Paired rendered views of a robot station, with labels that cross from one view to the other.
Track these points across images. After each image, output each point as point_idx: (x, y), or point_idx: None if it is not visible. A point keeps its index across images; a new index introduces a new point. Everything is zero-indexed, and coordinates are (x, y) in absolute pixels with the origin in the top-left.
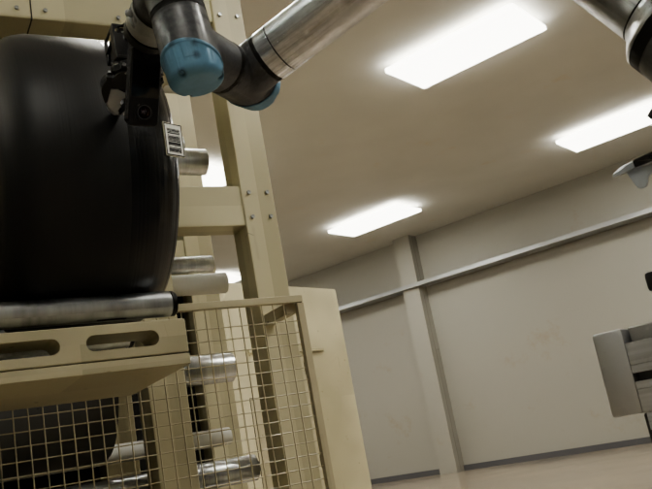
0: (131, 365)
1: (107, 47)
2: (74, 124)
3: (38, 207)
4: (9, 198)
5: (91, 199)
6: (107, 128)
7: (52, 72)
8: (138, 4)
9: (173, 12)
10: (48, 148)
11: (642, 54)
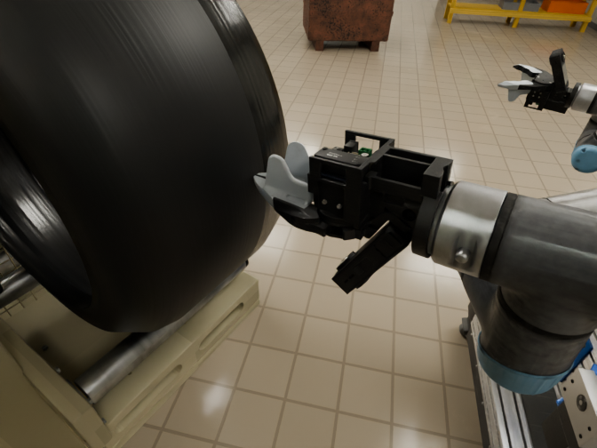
0: (227, 334)
1: (320, 172)
2: (217, 223)
3: (172, 316)
4: (130, 316)
5: (223, 276)
6: (248, 204)
7: (172, 140)
8: (506, 279)
9: (579, 346)
10: (191, 270)
11: None
